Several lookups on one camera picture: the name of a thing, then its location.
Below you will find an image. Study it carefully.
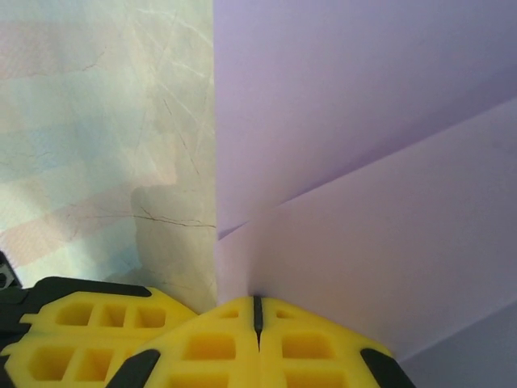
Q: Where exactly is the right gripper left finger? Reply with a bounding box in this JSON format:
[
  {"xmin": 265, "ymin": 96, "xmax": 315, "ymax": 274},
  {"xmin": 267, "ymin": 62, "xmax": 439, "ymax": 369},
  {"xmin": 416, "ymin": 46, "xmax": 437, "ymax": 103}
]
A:
[{"xmin": 109, "ymin": 297, "xmax": 259, "ymax": 388}]

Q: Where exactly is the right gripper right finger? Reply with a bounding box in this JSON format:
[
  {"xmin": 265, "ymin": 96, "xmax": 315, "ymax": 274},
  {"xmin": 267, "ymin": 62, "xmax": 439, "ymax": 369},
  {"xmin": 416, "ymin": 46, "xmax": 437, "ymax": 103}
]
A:
[{"xmin": 258, "ymin": 297, "xmax": 417, "ymax": 388}]

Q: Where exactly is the purple paper sheet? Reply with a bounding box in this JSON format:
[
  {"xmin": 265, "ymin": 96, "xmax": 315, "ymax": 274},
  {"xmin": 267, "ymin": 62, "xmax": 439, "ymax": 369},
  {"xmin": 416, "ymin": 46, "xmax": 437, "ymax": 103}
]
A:
[{"xmin": 209, "ymin": 0, "xmax": 517, "ymax": 388}]

